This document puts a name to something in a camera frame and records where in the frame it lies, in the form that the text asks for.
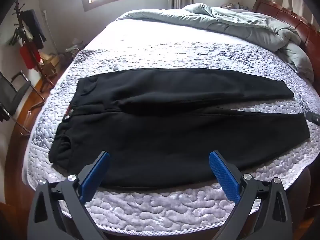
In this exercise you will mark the wicker basket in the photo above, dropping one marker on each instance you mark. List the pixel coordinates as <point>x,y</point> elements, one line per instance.
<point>73,50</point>

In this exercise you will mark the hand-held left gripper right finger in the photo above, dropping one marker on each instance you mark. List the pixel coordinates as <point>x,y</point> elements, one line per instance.
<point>223,177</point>

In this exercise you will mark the quilted grey bed cover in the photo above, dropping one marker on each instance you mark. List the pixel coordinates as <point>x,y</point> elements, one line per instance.
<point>160,52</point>

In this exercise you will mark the grey cloth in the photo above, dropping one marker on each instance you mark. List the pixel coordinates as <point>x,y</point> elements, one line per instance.
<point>233,6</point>

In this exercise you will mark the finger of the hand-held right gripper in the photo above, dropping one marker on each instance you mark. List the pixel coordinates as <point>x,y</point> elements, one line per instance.
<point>313,118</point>

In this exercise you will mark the cardboard box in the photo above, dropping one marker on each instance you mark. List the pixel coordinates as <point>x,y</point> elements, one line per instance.
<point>50,62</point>

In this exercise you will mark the wooden coat rack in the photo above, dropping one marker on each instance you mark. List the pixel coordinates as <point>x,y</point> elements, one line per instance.
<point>37,67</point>

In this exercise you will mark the black pants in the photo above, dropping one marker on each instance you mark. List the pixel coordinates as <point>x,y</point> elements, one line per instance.
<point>160,130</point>

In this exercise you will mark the red hanging garment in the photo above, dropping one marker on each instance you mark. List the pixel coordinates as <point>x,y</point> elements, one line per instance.
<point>28,56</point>

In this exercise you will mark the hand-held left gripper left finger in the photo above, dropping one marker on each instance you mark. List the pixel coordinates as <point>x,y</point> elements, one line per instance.
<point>93,177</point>

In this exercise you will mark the light grey duvet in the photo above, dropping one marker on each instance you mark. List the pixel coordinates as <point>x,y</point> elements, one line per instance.
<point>225,22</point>

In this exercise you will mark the wooden bed headboard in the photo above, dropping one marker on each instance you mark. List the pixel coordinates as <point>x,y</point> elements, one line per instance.
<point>297,22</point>

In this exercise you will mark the black mesh chair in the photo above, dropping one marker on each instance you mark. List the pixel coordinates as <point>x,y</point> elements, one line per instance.
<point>15,95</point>

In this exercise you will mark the black hanging garment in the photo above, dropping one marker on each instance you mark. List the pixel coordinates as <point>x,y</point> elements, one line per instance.
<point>35,27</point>

